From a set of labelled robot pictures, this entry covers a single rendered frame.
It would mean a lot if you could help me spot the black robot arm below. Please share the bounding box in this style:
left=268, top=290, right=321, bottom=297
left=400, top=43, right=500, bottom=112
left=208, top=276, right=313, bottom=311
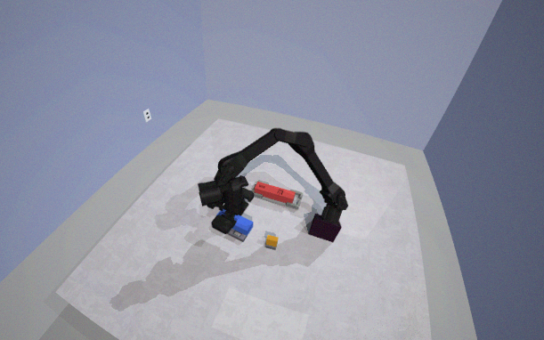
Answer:
left=198, top=128, right=348, bottom=224

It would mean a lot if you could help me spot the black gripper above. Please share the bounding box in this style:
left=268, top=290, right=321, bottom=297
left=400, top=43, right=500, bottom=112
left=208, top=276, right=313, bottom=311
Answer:
left=212, top=187, right=254, bottom=234

